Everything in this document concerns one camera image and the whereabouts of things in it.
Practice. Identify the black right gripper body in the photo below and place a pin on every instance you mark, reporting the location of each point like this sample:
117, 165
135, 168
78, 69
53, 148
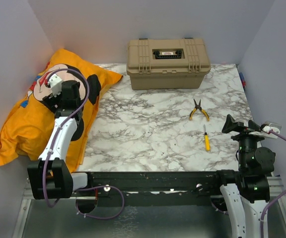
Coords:
246, 139

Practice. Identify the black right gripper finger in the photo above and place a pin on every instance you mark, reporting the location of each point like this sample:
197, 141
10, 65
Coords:
232, 125
253, 126

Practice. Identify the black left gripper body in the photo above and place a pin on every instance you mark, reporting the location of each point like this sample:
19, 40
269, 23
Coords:
51, 101

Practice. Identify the orange Mickey Mouse pillowcase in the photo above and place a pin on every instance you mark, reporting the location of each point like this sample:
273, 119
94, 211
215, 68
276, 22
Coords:
29, 125

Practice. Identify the tan plastic toolbox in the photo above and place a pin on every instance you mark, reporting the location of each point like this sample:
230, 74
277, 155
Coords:
167, 63

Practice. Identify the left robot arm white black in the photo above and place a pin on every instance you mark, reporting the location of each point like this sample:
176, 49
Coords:
49, 175

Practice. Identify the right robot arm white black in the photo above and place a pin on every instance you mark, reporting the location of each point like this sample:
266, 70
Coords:
246, 192

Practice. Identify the yellow black pliers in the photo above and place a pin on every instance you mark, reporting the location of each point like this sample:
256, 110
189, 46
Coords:
198, 107

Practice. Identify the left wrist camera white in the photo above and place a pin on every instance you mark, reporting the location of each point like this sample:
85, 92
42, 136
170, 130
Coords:
55, 84

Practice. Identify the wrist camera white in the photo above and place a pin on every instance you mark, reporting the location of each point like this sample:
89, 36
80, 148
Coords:
55, 84
267, 130

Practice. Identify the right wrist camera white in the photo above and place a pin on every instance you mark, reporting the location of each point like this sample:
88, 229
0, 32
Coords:
267, 130

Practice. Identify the yellow handled screwdriver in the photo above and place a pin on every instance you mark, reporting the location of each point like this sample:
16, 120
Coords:
206, 137

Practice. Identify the blue red object at wall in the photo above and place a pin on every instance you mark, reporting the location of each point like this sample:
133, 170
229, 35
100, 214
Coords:
243, 82

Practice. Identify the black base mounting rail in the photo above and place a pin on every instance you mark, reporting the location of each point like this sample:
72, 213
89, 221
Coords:
155, 188

